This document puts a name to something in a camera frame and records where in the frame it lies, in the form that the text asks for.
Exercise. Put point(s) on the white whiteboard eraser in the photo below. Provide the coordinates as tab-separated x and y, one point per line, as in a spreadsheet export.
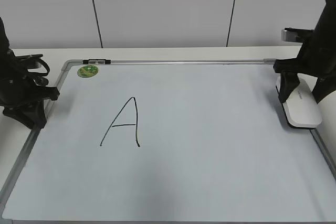
300	111

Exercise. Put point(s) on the green round magnet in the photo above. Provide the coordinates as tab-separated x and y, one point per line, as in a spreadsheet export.
87	71

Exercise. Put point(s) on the grey framed whiteboard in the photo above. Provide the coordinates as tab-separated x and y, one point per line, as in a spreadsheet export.
149	142

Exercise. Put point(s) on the black silver pen clip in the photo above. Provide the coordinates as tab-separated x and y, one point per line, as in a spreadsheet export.
96	62

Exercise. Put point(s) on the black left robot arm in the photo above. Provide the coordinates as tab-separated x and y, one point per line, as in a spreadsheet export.
3	35

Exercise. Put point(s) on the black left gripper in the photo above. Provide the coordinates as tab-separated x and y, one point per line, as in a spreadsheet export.
23	81

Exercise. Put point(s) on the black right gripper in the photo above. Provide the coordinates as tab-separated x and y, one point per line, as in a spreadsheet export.
316	57

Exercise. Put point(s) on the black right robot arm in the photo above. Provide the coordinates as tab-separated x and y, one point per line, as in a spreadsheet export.
326	23

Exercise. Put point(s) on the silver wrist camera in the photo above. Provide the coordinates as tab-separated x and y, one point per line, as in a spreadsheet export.
289	34

